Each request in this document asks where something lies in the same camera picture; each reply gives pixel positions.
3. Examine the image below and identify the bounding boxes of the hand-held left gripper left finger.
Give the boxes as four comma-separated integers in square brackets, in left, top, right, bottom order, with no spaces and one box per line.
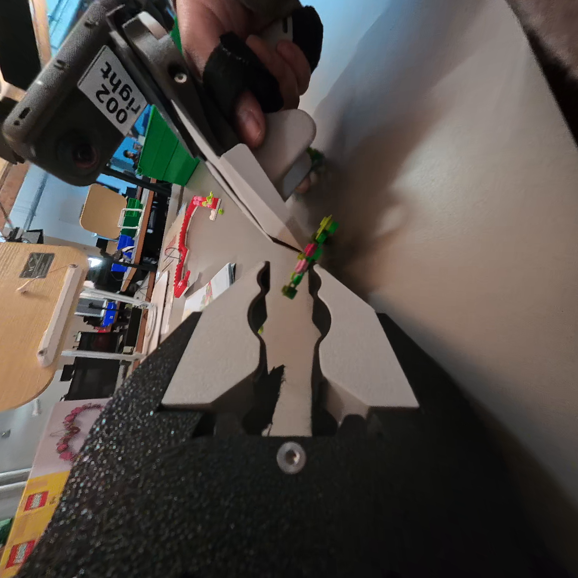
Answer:
[160,260,272,412]

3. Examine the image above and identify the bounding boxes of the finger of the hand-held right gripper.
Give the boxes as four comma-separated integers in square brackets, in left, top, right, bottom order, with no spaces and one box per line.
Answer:
[220,144,303,250]
[204,157,302,252]

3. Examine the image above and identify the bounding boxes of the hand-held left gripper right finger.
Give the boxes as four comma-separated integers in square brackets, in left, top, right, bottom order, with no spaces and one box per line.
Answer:
[308,264,420,435]

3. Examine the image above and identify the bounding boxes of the small lego flower sprig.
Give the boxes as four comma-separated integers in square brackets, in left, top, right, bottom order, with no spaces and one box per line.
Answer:
[281,215,339,300]

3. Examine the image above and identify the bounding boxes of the lego instruction booklet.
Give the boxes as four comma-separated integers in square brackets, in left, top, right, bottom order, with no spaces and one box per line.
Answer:
[182,262,236,322]

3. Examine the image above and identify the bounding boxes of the lego flower cluster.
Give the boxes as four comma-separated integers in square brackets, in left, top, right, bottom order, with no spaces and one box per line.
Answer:
[307,148,327,182]

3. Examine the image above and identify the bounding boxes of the lego set box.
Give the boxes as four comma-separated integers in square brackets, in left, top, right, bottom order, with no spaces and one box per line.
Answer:
[0,397,108,578]

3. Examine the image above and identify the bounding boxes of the person's right hand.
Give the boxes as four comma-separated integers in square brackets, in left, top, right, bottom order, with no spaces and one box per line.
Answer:
[175,0,313,147]

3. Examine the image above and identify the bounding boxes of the pale rounded board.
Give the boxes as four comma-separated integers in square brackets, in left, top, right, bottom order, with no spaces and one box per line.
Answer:
[148,271,171,345]

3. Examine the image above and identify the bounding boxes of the cardboard sheet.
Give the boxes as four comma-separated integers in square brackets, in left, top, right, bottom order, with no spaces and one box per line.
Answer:
[159,203,189,277]

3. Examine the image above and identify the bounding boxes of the green storage bins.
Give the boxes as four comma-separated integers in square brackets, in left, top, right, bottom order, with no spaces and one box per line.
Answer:
[137,105,200,187]
[119,198,144,236]

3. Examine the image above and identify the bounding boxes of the light wooden chair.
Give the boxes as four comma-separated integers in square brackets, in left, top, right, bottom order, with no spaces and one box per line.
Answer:
[79,182,128,240]

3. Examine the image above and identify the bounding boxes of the blue storage bins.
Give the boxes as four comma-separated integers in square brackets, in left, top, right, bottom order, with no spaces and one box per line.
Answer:
[110,234,137,273]

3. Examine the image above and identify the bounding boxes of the red lego heart frame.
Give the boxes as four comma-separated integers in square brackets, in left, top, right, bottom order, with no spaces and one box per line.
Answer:
[173,192,225,297]

